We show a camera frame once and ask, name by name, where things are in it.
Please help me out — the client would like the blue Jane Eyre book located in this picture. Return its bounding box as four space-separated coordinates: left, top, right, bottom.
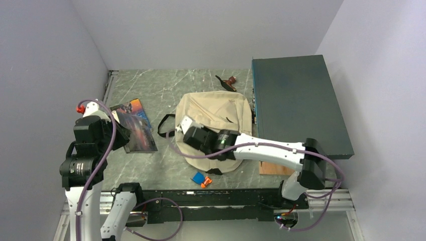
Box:
110 98 152 129

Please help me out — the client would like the dark glossy paperback book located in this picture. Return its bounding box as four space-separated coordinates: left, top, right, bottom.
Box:
112 110 158 154

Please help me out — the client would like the beige canvas backpack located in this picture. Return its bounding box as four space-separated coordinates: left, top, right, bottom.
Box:
159 76 253 175

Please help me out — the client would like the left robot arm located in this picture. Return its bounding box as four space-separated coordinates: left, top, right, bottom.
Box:
60 115 145 240

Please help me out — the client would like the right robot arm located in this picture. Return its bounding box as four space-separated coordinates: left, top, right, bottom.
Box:
182 126 326 208

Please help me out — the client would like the blue eraser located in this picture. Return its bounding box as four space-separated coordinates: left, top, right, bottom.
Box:
191 172 205 185

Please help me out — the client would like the orange pencil sharpener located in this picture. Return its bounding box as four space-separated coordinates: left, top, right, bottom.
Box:
200 177 212 188

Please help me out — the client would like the wooden board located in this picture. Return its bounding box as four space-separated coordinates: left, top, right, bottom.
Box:
259 162 294 176

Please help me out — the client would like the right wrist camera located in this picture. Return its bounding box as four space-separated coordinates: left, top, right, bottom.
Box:
175 115 203 134

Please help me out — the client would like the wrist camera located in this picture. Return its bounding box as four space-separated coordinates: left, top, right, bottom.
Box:
175 115 203 134
76 101 111 122

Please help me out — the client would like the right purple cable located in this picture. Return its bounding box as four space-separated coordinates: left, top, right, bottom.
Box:
166 131 345 232

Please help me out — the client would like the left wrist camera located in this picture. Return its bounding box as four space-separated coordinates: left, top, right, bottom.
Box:
76 101 111 122

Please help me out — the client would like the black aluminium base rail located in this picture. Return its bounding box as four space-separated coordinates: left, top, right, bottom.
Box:
61 188 355 224

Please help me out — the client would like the dark network switch box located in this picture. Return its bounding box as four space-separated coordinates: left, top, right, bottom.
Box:
252 55 354 160

